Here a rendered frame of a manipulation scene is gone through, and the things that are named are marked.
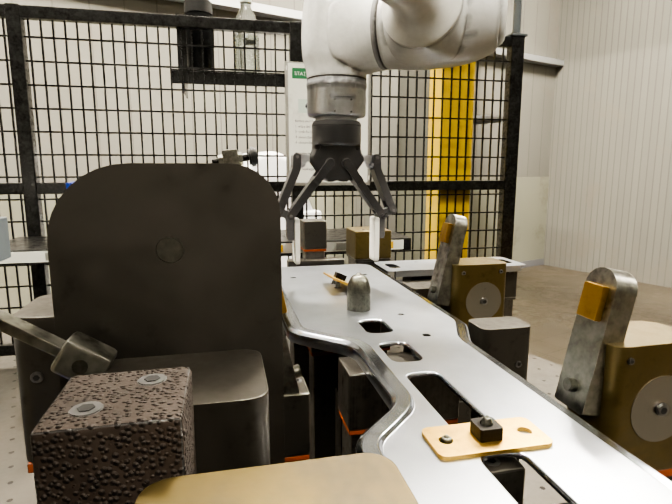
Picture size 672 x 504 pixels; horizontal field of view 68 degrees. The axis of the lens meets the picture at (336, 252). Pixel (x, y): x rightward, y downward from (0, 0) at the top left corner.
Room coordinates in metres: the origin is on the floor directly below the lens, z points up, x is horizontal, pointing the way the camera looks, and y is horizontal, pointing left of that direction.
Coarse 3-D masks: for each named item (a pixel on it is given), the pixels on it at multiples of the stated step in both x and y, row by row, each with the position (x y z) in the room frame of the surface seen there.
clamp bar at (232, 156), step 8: (224, 152) 0.72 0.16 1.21; (232, 152) 0.73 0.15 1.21; (240, 152) 0.74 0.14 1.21; (248, 152) 0.74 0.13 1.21; (256, 152) 0.74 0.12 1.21; (216, 160) 0.73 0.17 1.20; (224, 160) 0.72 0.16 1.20; (232, 160) 0.73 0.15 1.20; (240, 160) 0.74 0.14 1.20; (248, 160) 0.75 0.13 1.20; (256, 160) 0.74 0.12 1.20
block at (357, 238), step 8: (352, 232) 1.05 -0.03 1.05; (360, 232) 1.03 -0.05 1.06; (368, 232) 1.03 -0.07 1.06; (352, 240) 1.05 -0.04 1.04; (360, 240) 1.03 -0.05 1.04; (368, 240) 1.03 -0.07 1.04; (384, 240) 1.04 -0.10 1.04; (352, 248) 1.05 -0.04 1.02; (360, 248) 1.03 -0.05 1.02; (368, 248) 1.03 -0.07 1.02; (384, 248) 1.04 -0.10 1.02; (352, 256) 1.05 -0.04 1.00; (360, 256) 1.03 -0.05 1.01; (368, 256) 1.03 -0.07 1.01; (384, 256) 1.04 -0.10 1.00; (368, 264) 1.04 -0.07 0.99
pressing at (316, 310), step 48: (288, 288) 0.77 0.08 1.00; (336, 288) 0.77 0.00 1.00; (384, 288) 0.77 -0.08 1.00; (288, 336) 0.57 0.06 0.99; (336, 336) 0.53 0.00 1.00; (384, 336) 0.54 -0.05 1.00; (432, 336) 0.54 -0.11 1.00; (384, 384) 0.41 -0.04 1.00; (480, 384) 0.41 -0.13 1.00; (528, 384) 0.42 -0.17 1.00; (384, 432) 0.33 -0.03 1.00; (528, 432) 0.33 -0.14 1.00; (576, 432) 0.33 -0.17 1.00; (432, 480) 0.28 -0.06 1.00; (480, 480) 0.28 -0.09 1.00; (576, 480) 0.28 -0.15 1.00; (624, 480) 0.28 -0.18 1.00
